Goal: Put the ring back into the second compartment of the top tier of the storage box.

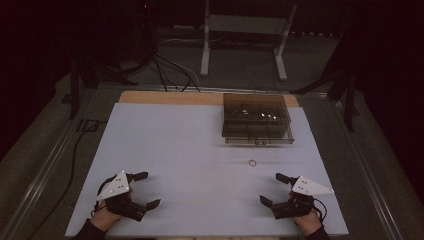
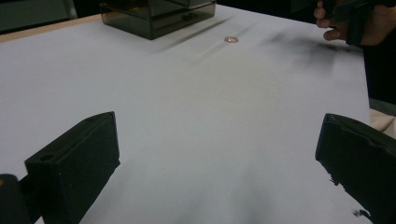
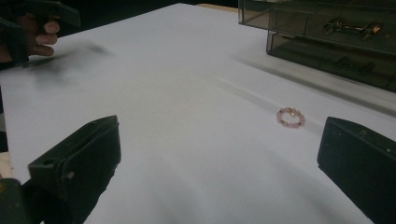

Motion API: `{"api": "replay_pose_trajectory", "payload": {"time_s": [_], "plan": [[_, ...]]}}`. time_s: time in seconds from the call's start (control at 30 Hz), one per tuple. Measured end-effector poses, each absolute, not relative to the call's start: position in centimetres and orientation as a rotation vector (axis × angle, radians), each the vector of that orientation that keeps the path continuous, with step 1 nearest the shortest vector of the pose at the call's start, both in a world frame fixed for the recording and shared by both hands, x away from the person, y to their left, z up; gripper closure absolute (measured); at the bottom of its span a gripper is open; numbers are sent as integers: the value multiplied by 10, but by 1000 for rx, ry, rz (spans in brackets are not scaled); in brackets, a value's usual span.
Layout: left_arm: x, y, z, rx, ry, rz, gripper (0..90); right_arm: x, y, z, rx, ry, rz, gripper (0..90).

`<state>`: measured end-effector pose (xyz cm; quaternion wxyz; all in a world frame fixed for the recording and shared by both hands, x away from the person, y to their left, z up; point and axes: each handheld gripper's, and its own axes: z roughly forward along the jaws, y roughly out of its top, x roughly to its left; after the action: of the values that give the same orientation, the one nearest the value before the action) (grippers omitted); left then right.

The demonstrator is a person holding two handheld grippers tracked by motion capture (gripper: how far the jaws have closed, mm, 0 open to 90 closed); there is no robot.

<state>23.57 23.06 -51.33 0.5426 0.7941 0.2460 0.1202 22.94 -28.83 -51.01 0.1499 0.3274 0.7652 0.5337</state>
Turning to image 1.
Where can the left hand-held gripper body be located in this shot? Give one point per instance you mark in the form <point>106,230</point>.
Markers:
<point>115,186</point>

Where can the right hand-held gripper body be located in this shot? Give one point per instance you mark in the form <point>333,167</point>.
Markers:
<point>308,186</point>

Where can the person's left hand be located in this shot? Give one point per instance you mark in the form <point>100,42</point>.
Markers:
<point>103,218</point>

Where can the person's right hand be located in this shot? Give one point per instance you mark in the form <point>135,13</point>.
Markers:
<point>310,222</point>

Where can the small red rubber band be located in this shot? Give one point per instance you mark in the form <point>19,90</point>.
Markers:
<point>249,163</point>

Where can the white table mat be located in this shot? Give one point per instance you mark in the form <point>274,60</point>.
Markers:
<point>186,160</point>

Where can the brown transparent drawer box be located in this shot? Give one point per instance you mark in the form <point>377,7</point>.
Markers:
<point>256,120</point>

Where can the wooden table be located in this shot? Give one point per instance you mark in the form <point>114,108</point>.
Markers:
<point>166,97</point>

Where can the black stand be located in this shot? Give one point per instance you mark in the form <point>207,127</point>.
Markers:
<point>348,100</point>
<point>75,96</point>

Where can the white metal stand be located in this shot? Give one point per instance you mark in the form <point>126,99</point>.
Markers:
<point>205,50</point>

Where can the aluminium floor rail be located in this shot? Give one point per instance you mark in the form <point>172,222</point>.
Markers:
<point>366,166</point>
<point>40,186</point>

